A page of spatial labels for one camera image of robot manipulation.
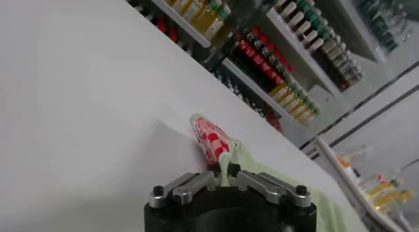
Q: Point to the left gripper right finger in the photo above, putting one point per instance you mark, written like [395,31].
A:
[268,187]

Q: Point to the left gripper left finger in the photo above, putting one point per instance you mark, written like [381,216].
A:
[190,185]

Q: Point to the light green t-shirt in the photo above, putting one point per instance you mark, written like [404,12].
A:
[248,164]

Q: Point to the white beverage cooler cabinet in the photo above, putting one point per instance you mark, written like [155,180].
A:
[304,122]

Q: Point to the white cooler shelf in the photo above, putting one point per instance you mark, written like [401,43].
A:
[252,86]
[176,18]
[294,40]

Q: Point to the glass cooler door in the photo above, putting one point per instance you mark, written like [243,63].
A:
[376,102]

